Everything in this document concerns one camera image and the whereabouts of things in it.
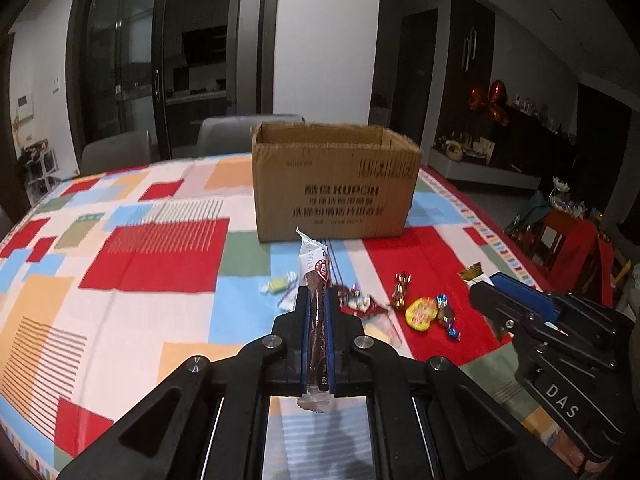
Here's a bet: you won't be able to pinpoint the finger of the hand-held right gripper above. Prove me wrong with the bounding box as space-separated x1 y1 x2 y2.
469 282 616 361
491 272 633 341

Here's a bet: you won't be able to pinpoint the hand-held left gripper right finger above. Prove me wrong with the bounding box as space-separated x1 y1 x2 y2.
322 290 571 480

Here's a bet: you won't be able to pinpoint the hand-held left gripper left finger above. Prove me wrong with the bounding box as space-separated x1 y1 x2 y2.
57 286 311 480

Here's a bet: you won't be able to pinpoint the green candy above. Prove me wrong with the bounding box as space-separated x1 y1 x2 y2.
259 271 297 295

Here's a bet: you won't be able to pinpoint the brown snack bar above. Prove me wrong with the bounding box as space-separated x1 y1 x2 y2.
296 227 333 413

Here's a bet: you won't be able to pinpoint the cardboard box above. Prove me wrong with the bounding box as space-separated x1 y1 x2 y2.
251 121 423 243

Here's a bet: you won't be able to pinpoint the person's right hand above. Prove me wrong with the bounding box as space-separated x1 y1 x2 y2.
552 427 608 473

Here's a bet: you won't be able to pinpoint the red white candy packet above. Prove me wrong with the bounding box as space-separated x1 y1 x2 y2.
345 294 390 317

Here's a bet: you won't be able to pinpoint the dark red wrapped candy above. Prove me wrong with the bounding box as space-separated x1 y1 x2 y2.
334 284 362 306

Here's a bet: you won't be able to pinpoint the red wooden chair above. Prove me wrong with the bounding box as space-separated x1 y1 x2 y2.
520 210 613 306

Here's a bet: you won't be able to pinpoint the yellow round wrapped candy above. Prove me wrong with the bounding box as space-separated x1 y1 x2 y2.
404 296 440 332

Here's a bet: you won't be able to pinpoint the gold red wrapped candy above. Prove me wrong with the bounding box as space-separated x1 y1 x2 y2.
390 272 413 309

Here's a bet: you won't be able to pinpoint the white low console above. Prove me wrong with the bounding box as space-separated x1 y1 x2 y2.
430 150 543 191

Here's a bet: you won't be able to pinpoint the colourful patchwork tablecloth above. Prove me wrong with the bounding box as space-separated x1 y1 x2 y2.
0 152 566 480

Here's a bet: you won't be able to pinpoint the red foil balloons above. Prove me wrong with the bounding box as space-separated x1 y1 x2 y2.
467 80 511 128

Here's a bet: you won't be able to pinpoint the wide grey dining chair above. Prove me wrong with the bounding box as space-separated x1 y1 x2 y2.
196 113 306 158

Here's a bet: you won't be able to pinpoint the dark interior door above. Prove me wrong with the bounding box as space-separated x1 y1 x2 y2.
400 10 438 146

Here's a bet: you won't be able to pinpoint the tall dark cabinet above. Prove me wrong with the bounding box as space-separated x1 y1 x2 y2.
445 0 496 111

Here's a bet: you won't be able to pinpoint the small grey dining chair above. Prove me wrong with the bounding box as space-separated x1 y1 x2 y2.
80 129 152 175

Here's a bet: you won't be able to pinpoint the silver refrigerator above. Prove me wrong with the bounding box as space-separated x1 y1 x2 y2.
227 0 266 116

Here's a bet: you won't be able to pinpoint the white storage shelf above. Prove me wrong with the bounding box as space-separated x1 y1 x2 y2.
20 140 61 183

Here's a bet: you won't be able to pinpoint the black framed glass sliding door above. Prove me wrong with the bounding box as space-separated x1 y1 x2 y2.
67 0 171 161

